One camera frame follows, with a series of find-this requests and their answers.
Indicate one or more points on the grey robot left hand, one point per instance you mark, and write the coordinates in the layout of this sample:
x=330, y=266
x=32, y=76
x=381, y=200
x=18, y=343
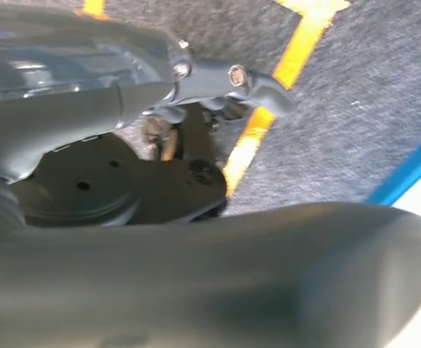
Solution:
x=51, y=120

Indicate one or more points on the blue metal shelf rack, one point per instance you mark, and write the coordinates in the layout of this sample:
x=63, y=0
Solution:
x=406, y=173

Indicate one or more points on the robot left leg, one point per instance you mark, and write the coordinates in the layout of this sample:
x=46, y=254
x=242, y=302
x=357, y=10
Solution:
x=87, y=192

